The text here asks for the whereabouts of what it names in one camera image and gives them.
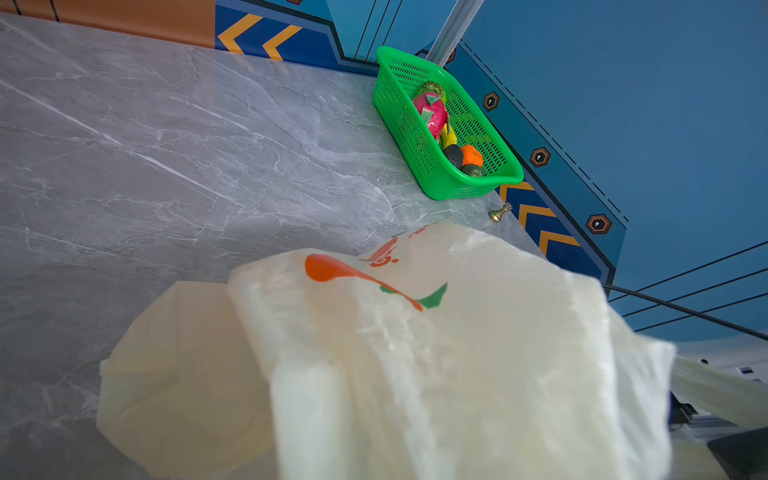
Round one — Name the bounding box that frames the yellow banana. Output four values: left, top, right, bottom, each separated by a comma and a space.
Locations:
440, 123, 458, 150

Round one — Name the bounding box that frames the small brass object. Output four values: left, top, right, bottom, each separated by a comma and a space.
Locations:
488, 202, 512, 223

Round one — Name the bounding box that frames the dark brown avocado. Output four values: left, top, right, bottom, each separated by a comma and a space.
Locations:
442, 144, 464, 169

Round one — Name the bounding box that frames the red dragon fruit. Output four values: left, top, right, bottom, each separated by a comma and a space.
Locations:
413, 94, 449, 140

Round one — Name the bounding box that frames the small dark green fruit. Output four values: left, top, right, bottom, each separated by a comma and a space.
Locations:
461, 164, 485, 178

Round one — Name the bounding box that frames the orange fruit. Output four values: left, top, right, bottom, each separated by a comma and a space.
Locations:
461, 145, 484, 167

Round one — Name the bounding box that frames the yellow translucent plastic bag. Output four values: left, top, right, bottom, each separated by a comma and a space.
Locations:
97, 222, 767, 479

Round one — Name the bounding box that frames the green plastic mesh basket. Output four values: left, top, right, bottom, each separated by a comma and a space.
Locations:
373, 46, 524, 200

